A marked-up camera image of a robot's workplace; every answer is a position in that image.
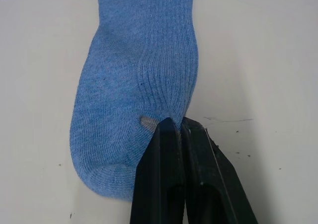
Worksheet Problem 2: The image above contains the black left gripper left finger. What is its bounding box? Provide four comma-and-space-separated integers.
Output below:
130, 117, 186, 224

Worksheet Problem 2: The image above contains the blue ankle sock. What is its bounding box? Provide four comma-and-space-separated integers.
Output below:
70, 0, 201, 202

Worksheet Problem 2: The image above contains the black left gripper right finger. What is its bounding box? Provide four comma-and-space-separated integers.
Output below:
180, 117, 259, 224

